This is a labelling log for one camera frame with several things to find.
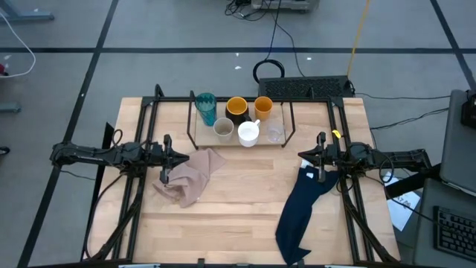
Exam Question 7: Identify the beige ribbed cup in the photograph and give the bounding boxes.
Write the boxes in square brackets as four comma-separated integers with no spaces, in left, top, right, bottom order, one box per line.
[213,117,236,144]

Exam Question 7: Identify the black keyboard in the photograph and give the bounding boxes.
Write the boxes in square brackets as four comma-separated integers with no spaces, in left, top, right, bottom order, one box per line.
[433,205,476,262]

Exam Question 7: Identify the grey table foot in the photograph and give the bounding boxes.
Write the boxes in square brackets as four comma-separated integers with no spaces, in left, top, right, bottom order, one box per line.
[0,0,56,22]

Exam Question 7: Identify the wooden shelf black frame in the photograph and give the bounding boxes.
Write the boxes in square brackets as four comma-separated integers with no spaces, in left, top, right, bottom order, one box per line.
[186,89,297,149]

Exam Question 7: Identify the white paper sheet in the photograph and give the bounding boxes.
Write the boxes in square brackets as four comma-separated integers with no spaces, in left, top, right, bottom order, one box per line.
[382,170,422,232]

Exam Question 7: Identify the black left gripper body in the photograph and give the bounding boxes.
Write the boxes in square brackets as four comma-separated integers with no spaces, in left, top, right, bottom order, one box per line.
[147,134,176,185]

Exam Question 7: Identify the teal faceted glass tumbler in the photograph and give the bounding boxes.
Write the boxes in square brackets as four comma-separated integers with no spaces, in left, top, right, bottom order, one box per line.
[194,92,218,127]

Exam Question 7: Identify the small clear glass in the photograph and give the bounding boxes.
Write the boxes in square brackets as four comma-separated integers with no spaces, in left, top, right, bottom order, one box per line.
[266,124,286,144]

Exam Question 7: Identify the black coiled cable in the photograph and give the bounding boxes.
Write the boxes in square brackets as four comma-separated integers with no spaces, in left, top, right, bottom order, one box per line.
[252,58,286,84]

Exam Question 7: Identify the yellow cable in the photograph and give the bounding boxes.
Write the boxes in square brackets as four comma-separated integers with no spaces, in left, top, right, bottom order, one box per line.
[346,0,373,79]

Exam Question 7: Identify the black computer case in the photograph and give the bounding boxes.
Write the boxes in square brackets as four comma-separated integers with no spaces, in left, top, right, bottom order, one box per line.
[257,75,355,100]

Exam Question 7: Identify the white cable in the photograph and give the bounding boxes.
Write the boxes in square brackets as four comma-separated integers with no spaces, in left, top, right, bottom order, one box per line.
[0,10,37,79]

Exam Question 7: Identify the grey equipment cart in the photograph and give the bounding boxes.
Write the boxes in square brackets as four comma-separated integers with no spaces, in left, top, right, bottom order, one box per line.
[251,0,321,13]

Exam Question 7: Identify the navy blue cloth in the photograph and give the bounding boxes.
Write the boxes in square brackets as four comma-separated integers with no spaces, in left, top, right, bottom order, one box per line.
[274,159,341,267]

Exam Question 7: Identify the large black round vase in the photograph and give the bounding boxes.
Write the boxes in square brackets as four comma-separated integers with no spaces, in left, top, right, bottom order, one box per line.
[225,95,254,125]

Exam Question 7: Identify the white ceramic mug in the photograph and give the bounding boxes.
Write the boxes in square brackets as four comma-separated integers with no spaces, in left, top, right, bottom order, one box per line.
[237,118,262,148]

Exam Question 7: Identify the black desk device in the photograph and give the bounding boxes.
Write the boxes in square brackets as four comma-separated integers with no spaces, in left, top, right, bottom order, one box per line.
[460,89,476,130]

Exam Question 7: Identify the beige pink cloth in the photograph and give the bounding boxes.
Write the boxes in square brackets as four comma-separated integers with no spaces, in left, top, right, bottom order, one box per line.
[152,147,228,209]

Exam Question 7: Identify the grey laptop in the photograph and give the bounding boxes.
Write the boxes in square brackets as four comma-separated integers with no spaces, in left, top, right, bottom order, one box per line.
[440,88,476,197]

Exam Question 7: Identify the yellow plastic cup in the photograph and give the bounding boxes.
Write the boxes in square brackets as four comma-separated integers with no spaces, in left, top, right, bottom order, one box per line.
[254,95,274,121]

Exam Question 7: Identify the grey desk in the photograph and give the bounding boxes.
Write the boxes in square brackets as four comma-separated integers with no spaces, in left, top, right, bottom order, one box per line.
[411,177,476,268]

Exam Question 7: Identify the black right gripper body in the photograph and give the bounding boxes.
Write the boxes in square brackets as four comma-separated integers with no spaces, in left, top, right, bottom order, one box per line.
[315,131,341,184]

